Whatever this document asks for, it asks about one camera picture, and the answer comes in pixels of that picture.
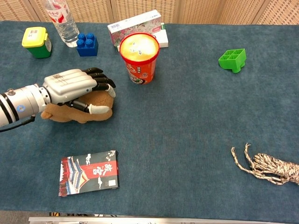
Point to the black and red printed box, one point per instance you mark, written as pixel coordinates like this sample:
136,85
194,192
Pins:
90,172

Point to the brown plush toy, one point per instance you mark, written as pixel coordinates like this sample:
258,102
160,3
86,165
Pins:
100,102

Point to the green jar with yellow lid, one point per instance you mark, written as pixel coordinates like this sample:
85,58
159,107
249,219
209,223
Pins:
37,43

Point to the green plastic grid block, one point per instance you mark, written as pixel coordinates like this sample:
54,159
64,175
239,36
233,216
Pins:
233,59

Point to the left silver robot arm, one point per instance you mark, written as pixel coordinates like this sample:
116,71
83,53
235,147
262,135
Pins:
22,102

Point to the blue-green felt table cloth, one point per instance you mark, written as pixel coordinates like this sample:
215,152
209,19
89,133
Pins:
177,130

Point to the blue building block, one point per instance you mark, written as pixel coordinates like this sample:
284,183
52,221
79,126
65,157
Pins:
87,46

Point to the white and green small box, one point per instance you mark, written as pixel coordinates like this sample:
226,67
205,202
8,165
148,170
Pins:
163,38

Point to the floral tissue box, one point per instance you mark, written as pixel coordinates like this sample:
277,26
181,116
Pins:
133,26

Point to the left silver and black robot hand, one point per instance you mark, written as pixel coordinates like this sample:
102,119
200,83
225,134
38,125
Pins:
70,85

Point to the woven rattan folding screen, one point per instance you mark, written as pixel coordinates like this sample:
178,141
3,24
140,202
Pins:
198,10

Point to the silver metal table rail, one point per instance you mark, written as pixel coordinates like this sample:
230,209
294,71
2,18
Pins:
140,220

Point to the red instant noodle cup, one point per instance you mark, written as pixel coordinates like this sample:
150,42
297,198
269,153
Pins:
139,60

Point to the clear plastic water bottle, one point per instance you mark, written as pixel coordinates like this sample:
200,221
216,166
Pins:
65,25

